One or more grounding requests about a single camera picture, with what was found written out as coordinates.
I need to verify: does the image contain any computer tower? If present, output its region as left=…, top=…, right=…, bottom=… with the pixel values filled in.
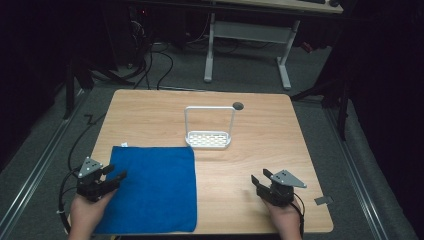
left=128, top=4, right=154, bottom=68

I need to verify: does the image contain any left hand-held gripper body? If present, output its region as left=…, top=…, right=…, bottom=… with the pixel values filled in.
left=75, top=156, right=112, bottom=203

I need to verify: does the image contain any person's left hand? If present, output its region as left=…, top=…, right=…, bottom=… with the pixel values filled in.
left=68, top=189, right=118, bottom=240

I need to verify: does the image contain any person's right hand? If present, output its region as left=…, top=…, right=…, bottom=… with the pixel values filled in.
left=263, top=197, right=303, bottom=240

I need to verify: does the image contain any white towel rack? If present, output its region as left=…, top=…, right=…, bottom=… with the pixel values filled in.
left=184, top=105, right=236, bottom=151

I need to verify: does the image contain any aluminium floor rail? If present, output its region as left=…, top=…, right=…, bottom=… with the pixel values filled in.
left=0, top=89, right=90, bottom=239
left=324, top=105, right=390, bottom=240

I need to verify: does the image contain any white-legged desk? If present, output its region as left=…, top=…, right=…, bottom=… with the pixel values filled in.
left=203, top=0, right=344, bottom=91

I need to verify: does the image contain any black cable bundle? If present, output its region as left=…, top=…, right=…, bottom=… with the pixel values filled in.
left=116, top=19, right=175, bottom=91

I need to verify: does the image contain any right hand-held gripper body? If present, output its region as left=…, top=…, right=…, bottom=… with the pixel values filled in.
left=260, top=169, right=308, bottom=208

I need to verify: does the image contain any grey tape piece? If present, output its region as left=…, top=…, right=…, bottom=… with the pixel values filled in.
left=314, top=195, right=334, bottom=206

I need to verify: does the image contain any blue towel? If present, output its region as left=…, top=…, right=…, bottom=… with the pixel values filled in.
left=94, top=145, right=198, bottom=235

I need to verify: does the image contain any black metal stand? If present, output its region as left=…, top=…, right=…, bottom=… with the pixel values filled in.
left=290, top=29, right=354, bottom=141
left=62, top=58, right=136, bottom=120

